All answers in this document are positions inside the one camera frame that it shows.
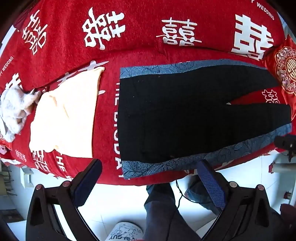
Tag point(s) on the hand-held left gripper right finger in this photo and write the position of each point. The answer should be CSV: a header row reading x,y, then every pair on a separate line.
x,y
211,185

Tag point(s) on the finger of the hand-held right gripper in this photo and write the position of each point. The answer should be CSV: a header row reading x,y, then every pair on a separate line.
x,y
284,141

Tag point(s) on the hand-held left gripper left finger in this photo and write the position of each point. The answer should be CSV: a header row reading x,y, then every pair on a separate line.
x,y
89,180

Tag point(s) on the black pants with blue trim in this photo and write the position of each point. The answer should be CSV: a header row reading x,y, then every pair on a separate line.
x,y
173,115

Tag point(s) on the white roll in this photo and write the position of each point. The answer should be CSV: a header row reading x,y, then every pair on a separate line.
x,y
284,167

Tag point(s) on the red printed bed sheet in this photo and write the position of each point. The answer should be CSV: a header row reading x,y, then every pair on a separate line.
x,y
105,129

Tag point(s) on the white printed slipper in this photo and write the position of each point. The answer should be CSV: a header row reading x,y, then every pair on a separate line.
x,y
126,231

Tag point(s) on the cream towel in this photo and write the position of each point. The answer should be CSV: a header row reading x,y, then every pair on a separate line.
x,y
64,120

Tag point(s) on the red embroidered pillow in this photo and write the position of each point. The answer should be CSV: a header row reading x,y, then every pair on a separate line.
x,y
286,69

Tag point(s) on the white crumpled cloth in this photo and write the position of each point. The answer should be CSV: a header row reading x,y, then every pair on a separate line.
x,y
12,109

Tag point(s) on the red printed folded quilt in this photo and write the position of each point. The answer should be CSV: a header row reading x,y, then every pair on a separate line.
x,y
143,23

